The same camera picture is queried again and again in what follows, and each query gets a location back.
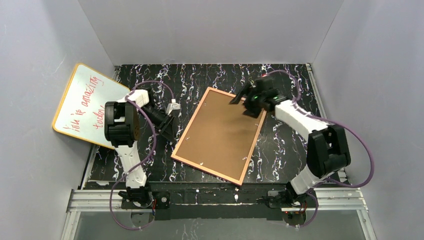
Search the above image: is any yellow-framed whiteboard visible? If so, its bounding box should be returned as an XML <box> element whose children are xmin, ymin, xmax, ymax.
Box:
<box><xmin>52</xmin><ymin>63</ymin><xmax>130</xmax><ymax>149</ymax></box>

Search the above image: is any aluminium rail front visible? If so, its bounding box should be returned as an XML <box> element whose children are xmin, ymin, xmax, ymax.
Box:
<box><xmin>61</xmin><ymin>183</ymin><xmax>376</xmax><ymax>240</ymax></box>

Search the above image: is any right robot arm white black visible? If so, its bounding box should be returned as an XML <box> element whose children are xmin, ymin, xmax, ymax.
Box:
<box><xmin>229</xmin><ymin>76</ymin><xmax>351</xmax><ymax>201</ymax></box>

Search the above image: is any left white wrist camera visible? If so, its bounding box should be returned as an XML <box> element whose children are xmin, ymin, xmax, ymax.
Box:
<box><xmin>165</xmin><ymin>98</ymin><xmax>181</xmax><ymax>116</ymax></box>

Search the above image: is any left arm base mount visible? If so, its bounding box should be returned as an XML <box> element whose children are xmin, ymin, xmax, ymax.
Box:
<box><xmin>118</xmin><ymin>190</ymin><xmax>171</xmax><ymax>210</ymax></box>

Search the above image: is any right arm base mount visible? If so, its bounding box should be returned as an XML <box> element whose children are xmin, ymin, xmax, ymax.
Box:
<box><xmin>256</xmin><ymin>189</ymin><xmax>319</xmax><ymax>220</ymax></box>

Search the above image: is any brown backing board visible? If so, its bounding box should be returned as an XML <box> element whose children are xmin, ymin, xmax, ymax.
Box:
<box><xmin>174</xmin><ymin>90</ymin><xmax>265</xmax><ymax>182</ymax></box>

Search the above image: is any pink wooden picture frame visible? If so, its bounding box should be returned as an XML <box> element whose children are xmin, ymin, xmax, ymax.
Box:
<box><xmin>170</xmin><ymin>86</ymin><xmax>268</xmax><ymax>187</ymax></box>

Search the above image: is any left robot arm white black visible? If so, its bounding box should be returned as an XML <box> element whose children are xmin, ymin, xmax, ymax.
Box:
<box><xmin>104</xmin><ymin>89</ymin><xmax>181</xmax><ymax>190</ymax></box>

